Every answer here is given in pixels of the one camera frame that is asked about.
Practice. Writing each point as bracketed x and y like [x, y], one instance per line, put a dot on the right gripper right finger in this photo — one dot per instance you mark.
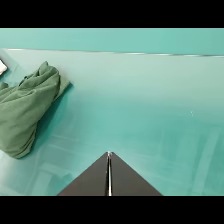
[128, 180]

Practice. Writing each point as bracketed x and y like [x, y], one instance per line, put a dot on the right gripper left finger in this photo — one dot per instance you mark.
[93, 180]

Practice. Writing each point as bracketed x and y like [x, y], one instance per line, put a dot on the green T-shirt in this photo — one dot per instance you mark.
[23, 110]

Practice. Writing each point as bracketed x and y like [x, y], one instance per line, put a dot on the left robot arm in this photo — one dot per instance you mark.
[1, 66]

